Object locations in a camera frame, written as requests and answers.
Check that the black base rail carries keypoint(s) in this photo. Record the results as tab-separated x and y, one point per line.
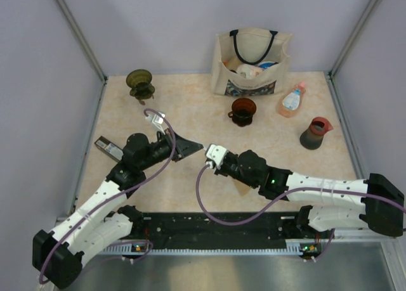
194	230

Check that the brown coffee dripper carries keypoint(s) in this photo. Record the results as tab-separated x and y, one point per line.
242	112

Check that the dark carafe with red lid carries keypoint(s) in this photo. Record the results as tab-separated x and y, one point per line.
313	136

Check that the brown paper coffee filter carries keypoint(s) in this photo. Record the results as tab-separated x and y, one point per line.
242	188

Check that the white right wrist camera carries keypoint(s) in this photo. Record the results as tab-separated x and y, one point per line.
215	155

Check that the clear glass coffee server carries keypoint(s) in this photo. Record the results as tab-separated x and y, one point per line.
147	106

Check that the beige canvas tote bag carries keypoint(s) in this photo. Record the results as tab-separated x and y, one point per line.
250	62

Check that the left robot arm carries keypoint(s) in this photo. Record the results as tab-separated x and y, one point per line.
61	254

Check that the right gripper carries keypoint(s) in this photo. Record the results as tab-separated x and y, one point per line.
221	170

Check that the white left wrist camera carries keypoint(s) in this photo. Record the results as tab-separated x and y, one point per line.
157	121

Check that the silver rectangular box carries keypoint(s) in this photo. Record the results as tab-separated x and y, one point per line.
109	148

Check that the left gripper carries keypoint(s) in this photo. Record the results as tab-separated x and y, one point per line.
184	148

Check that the olive green coffee dripper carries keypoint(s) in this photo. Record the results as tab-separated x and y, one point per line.
140	83

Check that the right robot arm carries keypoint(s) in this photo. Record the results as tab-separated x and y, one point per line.
373	203

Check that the pink lotion bottle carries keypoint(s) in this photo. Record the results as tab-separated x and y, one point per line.
291	102

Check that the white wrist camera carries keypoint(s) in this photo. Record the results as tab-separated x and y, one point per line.
215	155
157	121

